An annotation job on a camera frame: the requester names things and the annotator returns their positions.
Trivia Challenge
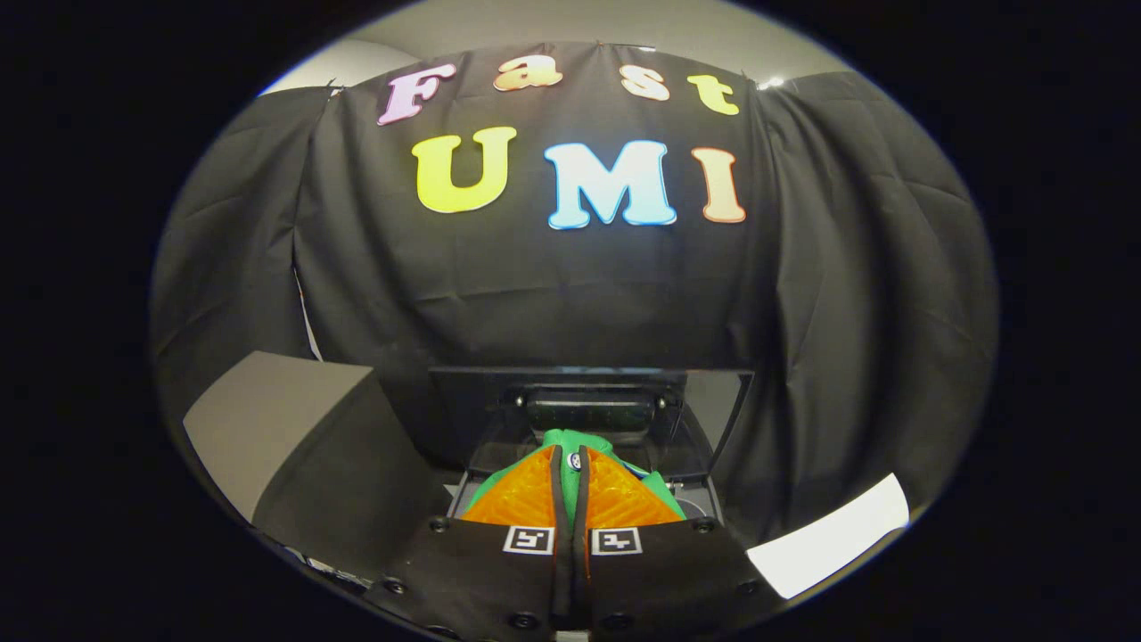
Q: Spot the grey cabinet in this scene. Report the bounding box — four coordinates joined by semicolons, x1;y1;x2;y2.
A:
183;350;447;572

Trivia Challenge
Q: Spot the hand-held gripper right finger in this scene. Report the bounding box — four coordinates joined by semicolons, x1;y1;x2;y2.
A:
570;444;785;638

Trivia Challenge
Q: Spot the green polo shirt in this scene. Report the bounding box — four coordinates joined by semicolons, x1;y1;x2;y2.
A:
464;428;687;523

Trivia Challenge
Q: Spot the black backdrop cloth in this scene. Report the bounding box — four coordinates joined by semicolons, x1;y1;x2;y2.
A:
150;40;999;554

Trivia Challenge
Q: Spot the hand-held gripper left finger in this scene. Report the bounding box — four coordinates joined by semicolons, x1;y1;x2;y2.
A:
374;444;571;642

